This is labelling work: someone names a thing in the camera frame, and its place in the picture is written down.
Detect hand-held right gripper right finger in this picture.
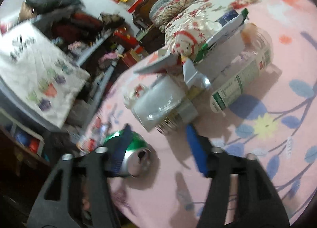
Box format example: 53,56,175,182
186,124,290,228

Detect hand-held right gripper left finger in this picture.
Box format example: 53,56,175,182
26,124,135,228

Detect crushed green drink can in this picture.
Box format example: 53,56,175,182
103,130,152,177

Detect clear glass jar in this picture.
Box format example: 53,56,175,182
124,76,199,135

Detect clear bottle green white label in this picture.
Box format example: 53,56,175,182
210,28,274,117

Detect silver foil packet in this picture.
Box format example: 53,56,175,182
182,58,212,90

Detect grey packet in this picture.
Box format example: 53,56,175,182
134,53,182,75

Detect white paper carton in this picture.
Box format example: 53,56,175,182
196,32,245,82

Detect red white wrapper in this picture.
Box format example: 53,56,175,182
171,28,223,57

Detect white blue snack packet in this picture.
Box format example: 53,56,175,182
198,9,249,62

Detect red white sachet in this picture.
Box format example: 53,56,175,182
93,116,111,140
77,136,99,154

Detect pink printed cloth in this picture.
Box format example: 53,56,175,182
82,0,317,228

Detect red gift bag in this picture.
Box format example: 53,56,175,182
121,47,144,68

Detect pink folded cloth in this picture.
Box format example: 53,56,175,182
99,52,120,63

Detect grey metal shelf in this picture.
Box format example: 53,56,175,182
32,17,125,109

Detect dark wooden nightstand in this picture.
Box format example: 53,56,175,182
140,27,167,55

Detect red gift box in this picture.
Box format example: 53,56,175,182
114,27,137,48

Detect white printed cloth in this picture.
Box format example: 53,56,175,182
0,21,91,129

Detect brown handbag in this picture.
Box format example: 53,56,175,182
100,13,125,28

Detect dark red clothes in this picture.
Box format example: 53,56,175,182
51,12,104,42

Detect carved wooden headboard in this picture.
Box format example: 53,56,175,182
132,0,206,54

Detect pile of dark clothes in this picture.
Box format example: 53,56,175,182
25,0,83,16

